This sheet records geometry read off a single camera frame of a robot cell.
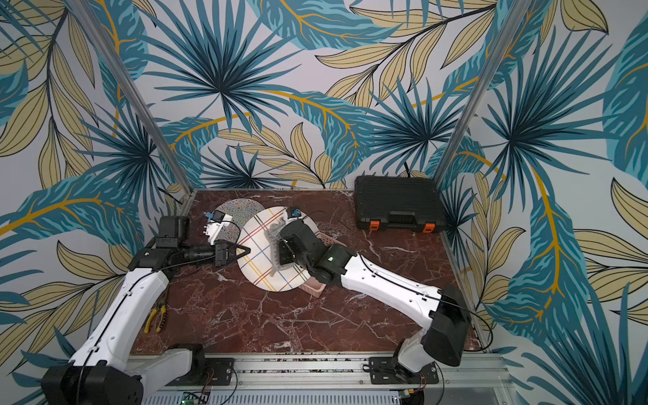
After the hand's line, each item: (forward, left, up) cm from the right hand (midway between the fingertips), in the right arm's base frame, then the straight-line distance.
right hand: (281, 240), depth 73 cm
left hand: (-4, +9, 0) cm, 10 cm away
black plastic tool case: (+35, -50, -23) cm, 65 cm away
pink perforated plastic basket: (-7, -9, -17) cm, 20 cm away
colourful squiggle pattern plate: (+32, +23, -23) cm, 45 cm away
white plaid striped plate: (-6, +7, -3) cm, 9 cm away
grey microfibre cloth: (0, +2, +2) cm, 3 cm away
